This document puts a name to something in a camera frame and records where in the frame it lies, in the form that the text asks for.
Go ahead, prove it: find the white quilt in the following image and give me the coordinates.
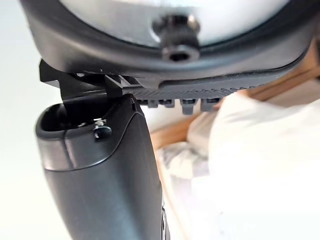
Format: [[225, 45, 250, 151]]
[[156, 89, 320, 240]]

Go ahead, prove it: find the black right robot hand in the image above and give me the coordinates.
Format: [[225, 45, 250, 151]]
[[18, 0, 316, 240]]

